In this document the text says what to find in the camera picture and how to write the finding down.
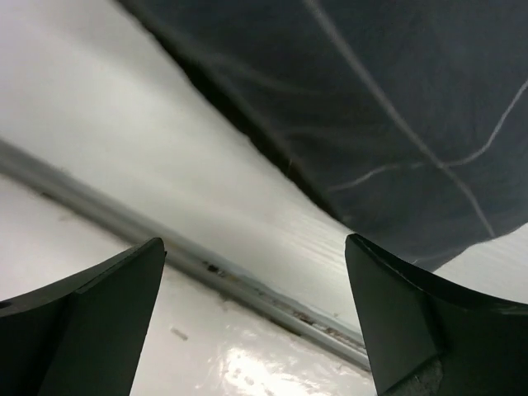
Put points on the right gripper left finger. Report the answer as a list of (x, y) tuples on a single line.
[(84, 334)]

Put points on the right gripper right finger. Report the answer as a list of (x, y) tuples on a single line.
[(425, 335)]

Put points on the dark grey checked pillowcase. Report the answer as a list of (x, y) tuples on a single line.
[(406, 121)]

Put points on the aluminium front rail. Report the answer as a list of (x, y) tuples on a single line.
[(200, 265)]

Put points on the white foam front board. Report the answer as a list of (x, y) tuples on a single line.
[(198, 343)]

